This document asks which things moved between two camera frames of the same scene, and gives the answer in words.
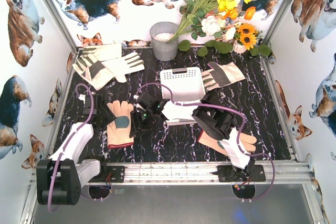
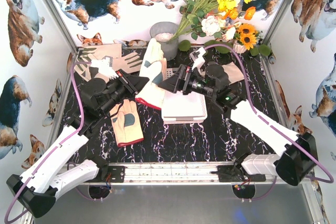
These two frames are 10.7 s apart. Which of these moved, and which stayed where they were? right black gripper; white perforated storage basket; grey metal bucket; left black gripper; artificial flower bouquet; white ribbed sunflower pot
Moved: right black gripper; left black gripper
Stayed: grey metal bucket; artificial flower bouquet; white ribbed sunflower pot; white perforated storage basket
